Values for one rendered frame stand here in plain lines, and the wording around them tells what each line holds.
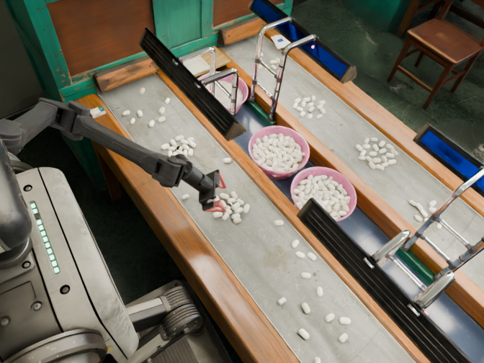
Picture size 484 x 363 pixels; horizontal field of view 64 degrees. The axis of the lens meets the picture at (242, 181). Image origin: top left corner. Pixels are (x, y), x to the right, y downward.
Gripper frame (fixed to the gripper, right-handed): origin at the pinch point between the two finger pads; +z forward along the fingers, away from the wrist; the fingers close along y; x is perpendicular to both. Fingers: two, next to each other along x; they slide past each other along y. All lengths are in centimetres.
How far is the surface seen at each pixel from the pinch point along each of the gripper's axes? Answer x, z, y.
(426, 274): 46, 64, 19
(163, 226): -25.8, -2.4, 3.1
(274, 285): 3.2, 24.8, 24.3
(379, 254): 44, 9, 30
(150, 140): -35, -7, -40
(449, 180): 65, 73, -21
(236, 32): 1, 10, -109
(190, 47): -19, -3, -98
